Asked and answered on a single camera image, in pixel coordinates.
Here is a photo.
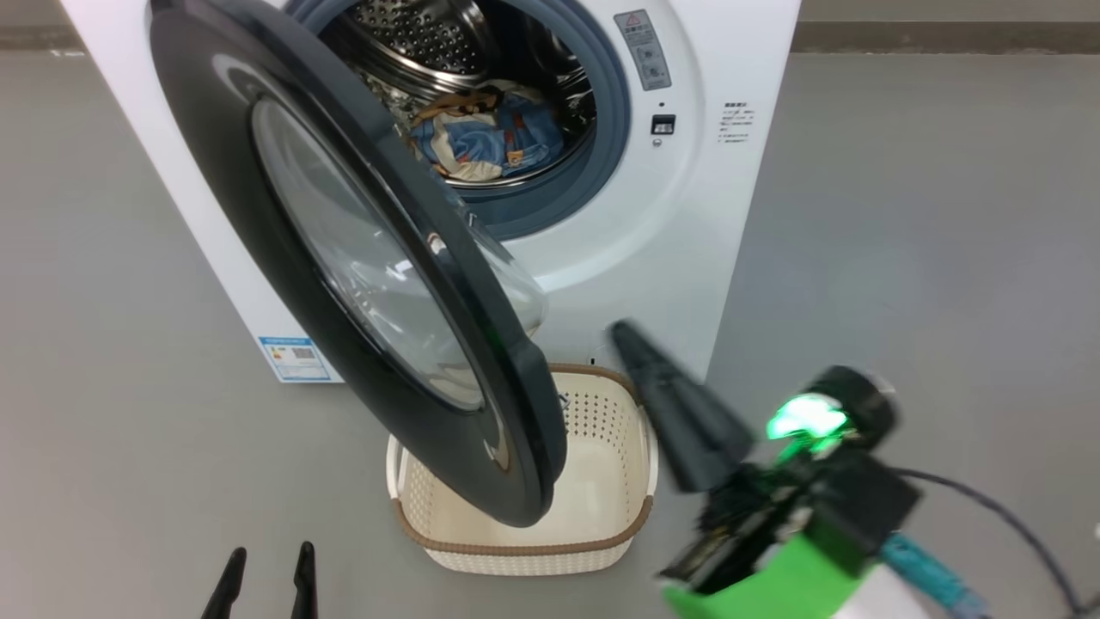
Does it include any blue energy label sticker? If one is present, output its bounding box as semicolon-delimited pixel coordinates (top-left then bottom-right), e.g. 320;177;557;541
257;335;333;384

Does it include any black text print label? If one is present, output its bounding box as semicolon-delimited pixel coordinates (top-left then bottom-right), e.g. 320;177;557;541
719;101;758;144

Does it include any white front-load washing machine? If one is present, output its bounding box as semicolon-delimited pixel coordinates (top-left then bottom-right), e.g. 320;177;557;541
60;0;803;384

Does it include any cream perforated laundry basket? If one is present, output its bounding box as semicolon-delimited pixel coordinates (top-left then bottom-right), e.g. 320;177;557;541
385;362;660;576

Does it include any black round glass washer door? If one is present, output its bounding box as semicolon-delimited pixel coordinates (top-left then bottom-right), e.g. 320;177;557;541
147;0;569;529

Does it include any grey warning label sticker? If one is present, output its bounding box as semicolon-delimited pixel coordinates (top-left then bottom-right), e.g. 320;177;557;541
613;9;674;92

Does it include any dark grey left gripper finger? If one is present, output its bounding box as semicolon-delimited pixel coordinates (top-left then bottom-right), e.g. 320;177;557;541
290;541;320;619
201;547;248;619

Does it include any blue cartoon print garment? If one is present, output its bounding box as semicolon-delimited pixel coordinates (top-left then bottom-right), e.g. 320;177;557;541
410;89;565;179

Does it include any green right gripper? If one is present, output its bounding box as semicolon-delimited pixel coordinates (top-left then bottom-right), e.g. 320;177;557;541
607;319;871;619

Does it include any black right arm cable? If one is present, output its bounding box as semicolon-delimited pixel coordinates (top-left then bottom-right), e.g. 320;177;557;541
894;468;1100;616

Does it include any teal cable connector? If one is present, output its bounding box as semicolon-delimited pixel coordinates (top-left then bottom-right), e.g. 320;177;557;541
879;531;991;619

